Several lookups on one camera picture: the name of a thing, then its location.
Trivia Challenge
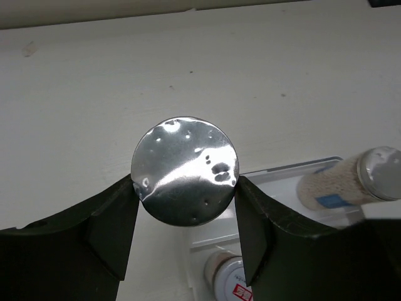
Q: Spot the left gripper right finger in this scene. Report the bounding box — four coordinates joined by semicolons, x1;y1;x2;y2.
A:
235;177;400;300

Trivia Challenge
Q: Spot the tall silver-cap bottle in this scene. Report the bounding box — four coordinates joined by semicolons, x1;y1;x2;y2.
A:
296;146;400;211
131;116;239;227

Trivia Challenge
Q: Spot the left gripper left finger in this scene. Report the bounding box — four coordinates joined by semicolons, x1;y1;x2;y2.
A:
1;176;138;300

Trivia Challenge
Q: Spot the white divided tray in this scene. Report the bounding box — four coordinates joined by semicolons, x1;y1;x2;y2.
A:
182;157;365;300

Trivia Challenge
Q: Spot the short white-cap jar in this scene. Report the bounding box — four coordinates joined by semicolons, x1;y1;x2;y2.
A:
204;250;253;301

